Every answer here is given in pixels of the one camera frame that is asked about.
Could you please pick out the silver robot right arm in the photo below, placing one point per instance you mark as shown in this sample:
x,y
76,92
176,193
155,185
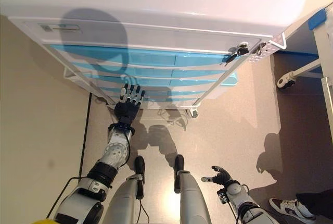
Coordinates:
x,y
235,190

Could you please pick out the black and white wrist tag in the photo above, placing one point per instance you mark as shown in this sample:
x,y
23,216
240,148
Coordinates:
x,y
222,197

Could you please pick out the white hospital bed frame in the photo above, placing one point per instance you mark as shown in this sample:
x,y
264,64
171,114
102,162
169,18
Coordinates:
x,y
322,41

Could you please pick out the cart caster wheel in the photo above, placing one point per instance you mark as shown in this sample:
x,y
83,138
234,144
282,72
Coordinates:
x,y
194,112

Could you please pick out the cart label sticker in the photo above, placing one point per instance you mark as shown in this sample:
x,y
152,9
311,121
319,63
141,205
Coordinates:
x,y
62,28

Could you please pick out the black trouser leg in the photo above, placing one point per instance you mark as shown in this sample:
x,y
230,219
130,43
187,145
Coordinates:
x,y
320,203

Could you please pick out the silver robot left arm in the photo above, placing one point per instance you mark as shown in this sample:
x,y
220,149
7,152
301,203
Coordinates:
x,y
117,151

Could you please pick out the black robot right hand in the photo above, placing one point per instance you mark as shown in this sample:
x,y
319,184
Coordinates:
x,y
222,177

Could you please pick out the white side rack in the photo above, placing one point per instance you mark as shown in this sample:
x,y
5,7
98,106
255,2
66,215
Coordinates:
x,y
80,82

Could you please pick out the blue bed corner bumper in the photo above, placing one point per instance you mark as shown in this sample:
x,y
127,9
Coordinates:
x,y
317,18

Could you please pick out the metal cart latch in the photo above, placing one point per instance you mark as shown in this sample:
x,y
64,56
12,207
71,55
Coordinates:
x,y
258,48

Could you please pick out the black cart keys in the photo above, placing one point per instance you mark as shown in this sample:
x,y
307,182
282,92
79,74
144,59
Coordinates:
x,y
240,50

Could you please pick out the white bin with blue lid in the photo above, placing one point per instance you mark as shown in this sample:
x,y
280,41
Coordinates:
x,y
230,79

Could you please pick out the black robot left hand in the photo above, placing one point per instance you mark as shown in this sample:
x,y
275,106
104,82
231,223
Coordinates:
x,y
126,109

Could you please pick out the silver robot right leg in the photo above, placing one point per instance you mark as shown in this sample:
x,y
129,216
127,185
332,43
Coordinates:
x,y
192,198

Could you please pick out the silver robot leg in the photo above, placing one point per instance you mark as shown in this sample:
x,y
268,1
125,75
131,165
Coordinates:
x,y
125,203
192,198

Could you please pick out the black robot right foot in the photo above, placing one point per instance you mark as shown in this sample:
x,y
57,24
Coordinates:
x,y
179,162

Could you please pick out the black robot left foot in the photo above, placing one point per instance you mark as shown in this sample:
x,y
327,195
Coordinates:
x,y
139,164

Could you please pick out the white medical cart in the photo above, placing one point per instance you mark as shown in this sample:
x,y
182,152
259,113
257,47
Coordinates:
x,y
182,5

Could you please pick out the black robot foot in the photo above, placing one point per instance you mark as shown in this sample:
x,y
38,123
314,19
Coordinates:
x,y
179,162
139,164

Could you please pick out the silver robot left leg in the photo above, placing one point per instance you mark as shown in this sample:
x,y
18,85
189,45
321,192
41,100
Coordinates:
x,y
125,203

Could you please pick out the yellow robot shoulder cover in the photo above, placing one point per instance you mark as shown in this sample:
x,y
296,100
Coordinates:
x,y
45,221

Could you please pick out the white and brown sneaker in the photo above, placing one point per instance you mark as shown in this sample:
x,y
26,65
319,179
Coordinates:
x,y
286,205

